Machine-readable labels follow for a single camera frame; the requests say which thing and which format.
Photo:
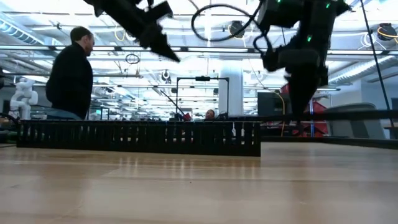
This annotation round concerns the long ceiling light strip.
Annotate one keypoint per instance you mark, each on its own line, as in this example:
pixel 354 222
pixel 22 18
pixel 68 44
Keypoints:
pixel 217 49

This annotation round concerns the black gantry frame with camera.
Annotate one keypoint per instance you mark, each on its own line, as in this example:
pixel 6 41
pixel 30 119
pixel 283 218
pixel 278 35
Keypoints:
pixel 202 78

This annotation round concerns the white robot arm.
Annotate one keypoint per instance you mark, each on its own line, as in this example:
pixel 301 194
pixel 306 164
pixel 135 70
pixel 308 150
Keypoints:
pixel 23 96

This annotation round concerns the black monitor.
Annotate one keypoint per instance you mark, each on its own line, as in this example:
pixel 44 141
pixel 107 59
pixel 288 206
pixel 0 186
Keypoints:
pixel 270 104

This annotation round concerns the red shelf rack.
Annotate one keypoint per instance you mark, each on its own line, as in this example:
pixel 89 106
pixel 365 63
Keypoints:
pixel 320 127

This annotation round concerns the black duct cover strip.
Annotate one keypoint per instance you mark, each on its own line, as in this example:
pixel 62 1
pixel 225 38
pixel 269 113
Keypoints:
pixel 342 115

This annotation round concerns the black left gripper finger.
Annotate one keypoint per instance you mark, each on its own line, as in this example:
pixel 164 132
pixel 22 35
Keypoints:
pixel 160 43

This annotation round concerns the person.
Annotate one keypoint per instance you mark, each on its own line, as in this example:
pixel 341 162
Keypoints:
pixel 71 81
pixel 210 114

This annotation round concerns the white column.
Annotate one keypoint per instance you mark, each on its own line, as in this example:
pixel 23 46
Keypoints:
pixel 231 93

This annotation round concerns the black zip tie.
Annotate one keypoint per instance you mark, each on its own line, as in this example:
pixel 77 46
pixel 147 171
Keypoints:
pixel 171 102

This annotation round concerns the small white ringed ceiling reel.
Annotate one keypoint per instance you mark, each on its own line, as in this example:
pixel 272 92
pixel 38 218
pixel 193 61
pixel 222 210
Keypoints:
pixel 165 74

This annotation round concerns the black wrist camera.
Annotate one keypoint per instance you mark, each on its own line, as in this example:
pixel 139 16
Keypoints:
pixel 158 12
pixel 270 59

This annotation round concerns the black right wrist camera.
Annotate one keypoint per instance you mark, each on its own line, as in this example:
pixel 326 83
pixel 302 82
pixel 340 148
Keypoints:
pixel 270 59

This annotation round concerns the red storage bin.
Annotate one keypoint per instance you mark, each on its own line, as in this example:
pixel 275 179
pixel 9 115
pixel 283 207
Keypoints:
pixel 284 88

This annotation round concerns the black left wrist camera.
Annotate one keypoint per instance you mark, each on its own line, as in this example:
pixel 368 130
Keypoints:
pixel 158 12

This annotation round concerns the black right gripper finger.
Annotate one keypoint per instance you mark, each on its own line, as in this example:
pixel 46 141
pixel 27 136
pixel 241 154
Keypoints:
pixel 301 81

